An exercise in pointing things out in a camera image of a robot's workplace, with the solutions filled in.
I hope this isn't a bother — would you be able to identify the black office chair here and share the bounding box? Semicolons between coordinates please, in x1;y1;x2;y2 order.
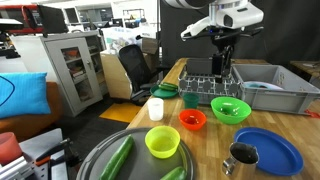
118;43;171;103

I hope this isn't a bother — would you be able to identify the dark green plastic cup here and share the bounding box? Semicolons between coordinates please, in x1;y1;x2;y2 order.
182;92;201;110

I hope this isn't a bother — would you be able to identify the yellow-green plastic bowl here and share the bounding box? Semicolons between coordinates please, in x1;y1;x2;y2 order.
144;125;182;160

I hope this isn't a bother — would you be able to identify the black computer monitor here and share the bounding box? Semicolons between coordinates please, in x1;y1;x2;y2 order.
36;4;70;35

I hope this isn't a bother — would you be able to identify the round gray metal tray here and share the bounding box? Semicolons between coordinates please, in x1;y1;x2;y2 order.
75;127;196;180

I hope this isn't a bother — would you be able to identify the gray wire dish rack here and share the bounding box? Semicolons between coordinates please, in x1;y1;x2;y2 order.
177;57;242;105

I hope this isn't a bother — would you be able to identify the small steel pitcher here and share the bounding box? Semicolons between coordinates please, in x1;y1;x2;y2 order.
221;141;260;177

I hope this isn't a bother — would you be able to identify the orange plastic bowl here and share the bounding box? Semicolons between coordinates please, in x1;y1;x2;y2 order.
178;108;208;131

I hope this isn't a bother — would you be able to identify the wooden side table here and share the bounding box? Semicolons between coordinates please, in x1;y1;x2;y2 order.
289;59;320;88

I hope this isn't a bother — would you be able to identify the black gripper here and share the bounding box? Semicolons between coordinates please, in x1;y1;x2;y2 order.
211;45;234;84

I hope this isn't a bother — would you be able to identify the blue plastic plate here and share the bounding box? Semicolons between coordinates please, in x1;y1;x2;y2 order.
233;126;305;177

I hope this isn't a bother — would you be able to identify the large tan cardboard panel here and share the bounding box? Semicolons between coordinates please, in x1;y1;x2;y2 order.
99;50;134;101

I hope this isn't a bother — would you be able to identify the long green cucumber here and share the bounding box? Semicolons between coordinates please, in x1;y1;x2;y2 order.
99;134;135;180
159;165;188;180

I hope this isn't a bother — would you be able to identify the red machine frame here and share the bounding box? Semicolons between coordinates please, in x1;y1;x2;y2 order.
0;3;43;36

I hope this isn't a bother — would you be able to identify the small red object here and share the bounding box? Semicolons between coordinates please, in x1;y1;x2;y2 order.
303;109;320;120

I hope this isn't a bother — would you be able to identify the small green cucumber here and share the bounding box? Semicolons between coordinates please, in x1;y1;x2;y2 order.
157;84;178;92
162;81;179;89

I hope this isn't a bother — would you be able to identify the gray glass-door cabinet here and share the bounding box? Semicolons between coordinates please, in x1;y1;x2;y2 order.
9;30;105;118

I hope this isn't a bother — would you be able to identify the dark green plastic plate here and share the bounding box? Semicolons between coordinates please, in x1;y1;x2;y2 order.
149;83;180;100

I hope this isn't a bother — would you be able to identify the pale round lid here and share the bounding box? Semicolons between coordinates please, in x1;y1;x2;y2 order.
242;80;285;92

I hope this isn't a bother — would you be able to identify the black clamp camera mount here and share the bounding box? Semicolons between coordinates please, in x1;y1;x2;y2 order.
0;128;83;180

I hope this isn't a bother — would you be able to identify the gray plastic storage bin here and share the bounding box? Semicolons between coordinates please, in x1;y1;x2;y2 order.
230;63;320;115

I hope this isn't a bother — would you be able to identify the blue pillow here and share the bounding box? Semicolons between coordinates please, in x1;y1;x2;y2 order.
0;71;52;120

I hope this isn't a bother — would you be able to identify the yellow floor mat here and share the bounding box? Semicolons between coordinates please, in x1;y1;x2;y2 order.
98;102;143;124

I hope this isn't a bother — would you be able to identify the orange sofa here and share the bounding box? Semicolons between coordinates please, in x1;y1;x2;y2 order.
0;81;64;143

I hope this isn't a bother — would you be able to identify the white plastic mug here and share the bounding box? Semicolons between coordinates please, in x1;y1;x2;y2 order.
146;97;165;122

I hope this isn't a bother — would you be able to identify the bright green plastic bowl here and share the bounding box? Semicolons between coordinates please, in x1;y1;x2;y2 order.
210;96;253;126

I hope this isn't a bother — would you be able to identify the brown cardboard box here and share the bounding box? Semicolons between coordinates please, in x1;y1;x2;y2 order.
141;36;160;56

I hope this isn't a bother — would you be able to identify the red plastic cup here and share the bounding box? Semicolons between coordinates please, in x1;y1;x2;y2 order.
0;131;23;166

